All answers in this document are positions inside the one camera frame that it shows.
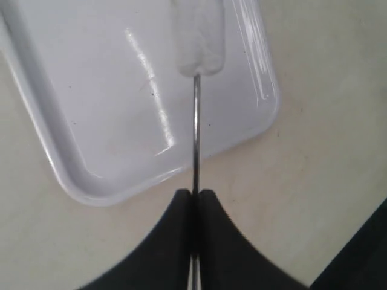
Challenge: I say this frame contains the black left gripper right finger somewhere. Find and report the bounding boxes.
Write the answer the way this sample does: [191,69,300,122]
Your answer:
[197,189,307,289]

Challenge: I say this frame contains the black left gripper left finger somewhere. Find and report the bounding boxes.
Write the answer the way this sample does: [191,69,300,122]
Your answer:
[82,189,192,289]

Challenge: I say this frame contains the white rectangular plastic tray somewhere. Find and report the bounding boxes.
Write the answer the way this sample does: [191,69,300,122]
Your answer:
[1,1,281,207]

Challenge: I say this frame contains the thin metal skewer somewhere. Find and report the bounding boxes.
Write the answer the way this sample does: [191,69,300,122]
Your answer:
[191,74,201,289]

